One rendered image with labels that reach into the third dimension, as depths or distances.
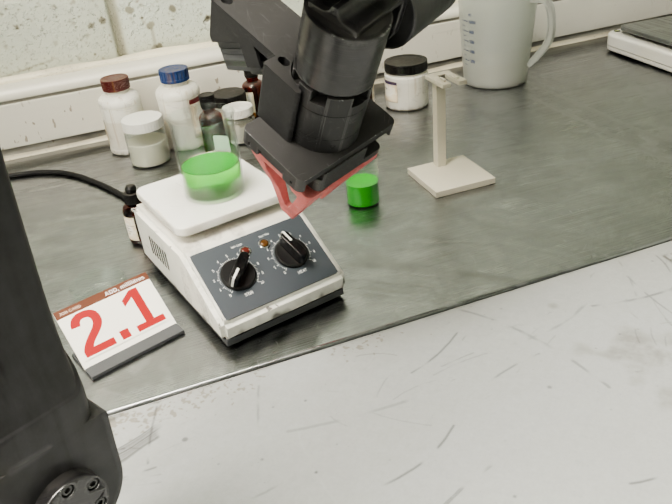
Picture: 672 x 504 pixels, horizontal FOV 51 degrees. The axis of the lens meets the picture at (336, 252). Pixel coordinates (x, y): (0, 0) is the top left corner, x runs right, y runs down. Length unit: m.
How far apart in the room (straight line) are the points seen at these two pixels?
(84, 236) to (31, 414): 0.55
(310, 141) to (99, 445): 0.25
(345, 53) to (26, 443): 0.28
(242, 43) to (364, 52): 0.11
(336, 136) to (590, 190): 0.43
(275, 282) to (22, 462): 0.34
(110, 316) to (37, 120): 0.54
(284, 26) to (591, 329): 0.35
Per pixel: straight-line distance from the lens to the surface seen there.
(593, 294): 0.68
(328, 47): 0.45
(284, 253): 0.65
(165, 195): 0.71
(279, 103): 0.50
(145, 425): 0.58
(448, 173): 0.88
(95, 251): 0.83
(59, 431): 0.35
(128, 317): 0.66
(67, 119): 1.15
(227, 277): 0.63
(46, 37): 1.16
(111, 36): 1.17
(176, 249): 0.66
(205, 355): 0.63
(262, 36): 0.51
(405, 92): 1.10
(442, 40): 1.29
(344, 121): 0.49
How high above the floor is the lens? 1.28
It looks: 31 degrees down
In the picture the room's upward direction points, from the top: 6 degrees counter-clockwise
